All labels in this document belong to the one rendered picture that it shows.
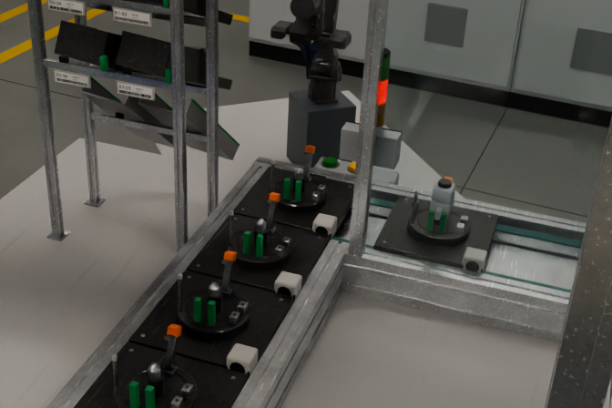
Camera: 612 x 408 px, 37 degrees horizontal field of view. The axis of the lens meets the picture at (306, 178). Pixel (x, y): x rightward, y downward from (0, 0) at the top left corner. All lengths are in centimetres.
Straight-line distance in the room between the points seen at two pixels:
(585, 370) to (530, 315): 113
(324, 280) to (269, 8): 366
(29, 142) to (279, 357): 309
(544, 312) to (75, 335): 96
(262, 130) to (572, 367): 198
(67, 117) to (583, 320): 422
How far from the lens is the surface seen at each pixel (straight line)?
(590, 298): 78
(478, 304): 196
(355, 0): 519
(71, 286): 206
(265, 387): 163
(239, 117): 279
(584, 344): 81
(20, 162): 444
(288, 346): 171
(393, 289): 199
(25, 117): 489
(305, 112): 238
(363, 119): 181
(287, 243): 192
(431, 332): 194
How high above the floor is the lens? 205
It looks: 29 degrees down
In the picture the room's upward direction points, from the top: 3 degrees clockwise
